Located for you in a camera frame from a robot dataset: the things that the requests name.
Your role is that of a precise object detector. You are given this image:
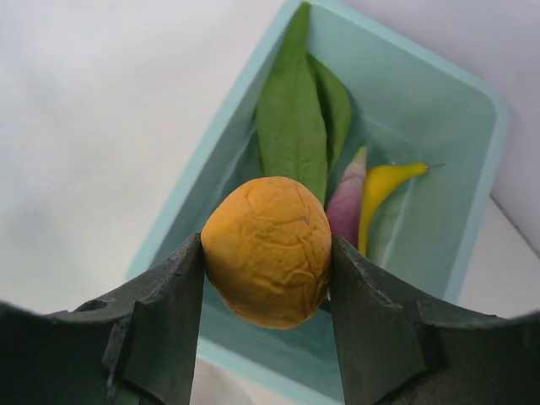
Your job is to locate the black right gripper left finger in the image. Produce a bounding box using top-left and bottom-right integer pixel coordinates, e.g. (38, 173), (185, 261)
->
(1, 235), (204, 404)

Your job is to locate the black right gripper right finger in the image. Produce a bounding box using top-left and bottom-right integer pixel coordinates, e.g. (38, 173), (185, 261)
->
(330, 236), (539, 404)

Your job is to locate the purple fake eggplant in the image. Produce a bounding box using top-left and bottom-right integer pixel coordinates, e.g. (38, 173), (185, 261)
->
(326, 146), (368, 247)

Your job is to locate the yellow fake lemon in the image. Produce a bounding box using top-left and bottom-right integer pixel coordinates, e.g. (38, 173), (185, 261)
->
(201, 176), (332, 330)

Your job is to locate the yellow fake banana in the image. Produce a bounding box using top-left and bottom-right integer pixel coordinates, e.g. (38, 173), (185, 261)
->
(358, 162), (443, 257)

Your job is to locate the green fake leafy vegetable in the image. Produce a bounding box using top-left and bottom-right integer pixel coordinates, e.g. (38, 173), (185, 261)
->
(256, 2), (352, 202)

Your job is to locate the light blue plastic bin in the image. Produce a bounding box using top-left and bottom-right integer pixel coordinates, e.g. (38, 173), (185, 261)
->
(127, 1), (509, 404)

